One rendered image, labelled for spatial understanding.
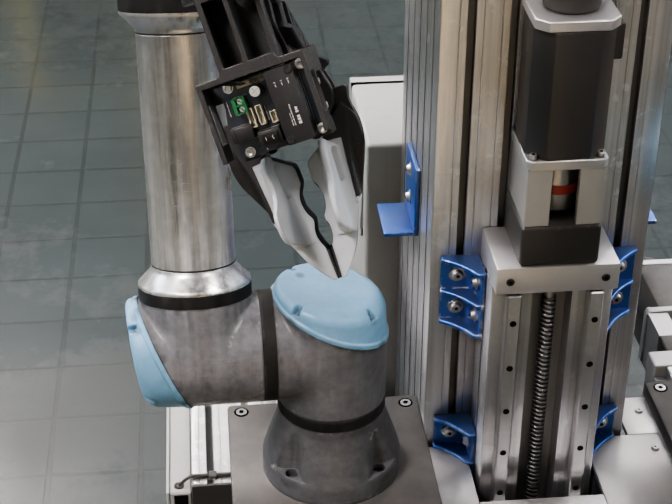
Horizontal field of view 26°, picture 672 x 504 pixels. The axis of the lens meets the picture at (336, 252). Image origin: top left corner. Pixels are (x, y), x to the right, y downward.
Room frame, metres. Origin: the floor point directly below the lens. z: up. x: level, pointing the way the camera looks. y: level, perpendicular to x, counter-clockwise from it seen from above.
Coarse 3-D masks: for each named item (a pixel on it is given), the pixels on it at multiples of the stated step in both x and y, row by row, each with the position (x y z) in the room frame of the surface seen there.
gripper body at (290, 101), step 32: (192, 0) 0.85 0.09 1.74; (224, 0) 0.83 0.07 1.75; (256, 0) 0.84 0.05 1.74; (224, 32) 0.84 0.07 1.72; (256, 32) 0.84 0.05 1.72; (224, 64) 0.82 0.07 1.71; (256, 64) 0.81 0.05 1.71; (288, 64) 0.81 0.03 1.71; (320, 64) 0.86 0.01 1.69; (224, 96) 0.82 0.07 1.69; (256, 96) 0.81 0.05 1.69; (288, 96) 0.80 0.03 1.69; (320, 96) 0.82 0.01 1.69; (256, 128) 0.81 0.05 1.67; (288, 128) 0.80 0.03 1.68; (320, 128) 0.81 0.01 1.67; (224, 160) 0.79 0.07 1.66
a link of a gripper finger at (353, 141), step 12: (336, 96) 0.86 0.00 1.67; (348, 96) 0.86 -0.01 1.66; (336, 108) 0.85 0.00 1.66; (348, 108) 0.85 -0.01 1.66; (336, 120) 0.85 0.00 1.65; (348, 120) 0.85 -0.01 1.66; (360, 120) 0.86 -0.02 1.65; (336, 132) 0.85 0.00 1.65; (348, 132) 0.85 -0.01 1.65; (360, 132) 0.85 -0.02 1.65; (348, 144) 0.84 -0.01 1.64; (360, 144) 0.85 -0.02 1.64; (348, 156) 0.84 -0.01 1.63; (360, 156) 0.84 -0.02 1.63; (360, 168) 0.84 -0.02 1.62; (360, 180) 0.84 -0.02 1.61; (360, 192) 0.83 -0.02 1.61
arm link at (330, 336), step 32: (288, 288) 1.24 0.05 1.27; (320, 288) 1.24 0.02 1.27; (352, 288) 1.25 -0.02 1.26; (288, 320) 1.21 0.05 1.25; (320, 320) 1.19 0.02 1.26; (352, 320) 1.20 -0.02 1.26; (384, 320) 1.23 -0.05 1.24; (288, 352) 1.19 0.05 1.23; (320, 352) 1.19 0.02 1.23; (352, 352) 1.19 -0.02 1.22; (384, 352) 1.23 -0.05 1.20; (288, 384) 1.18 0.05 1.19; (320, 384) 1.19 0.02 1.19; (352, 384) 1.19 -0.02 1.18; (384, 384) 1.23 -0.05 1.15; (320, 416) 1.19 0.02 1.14; (352, 416) 1.19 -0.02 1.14
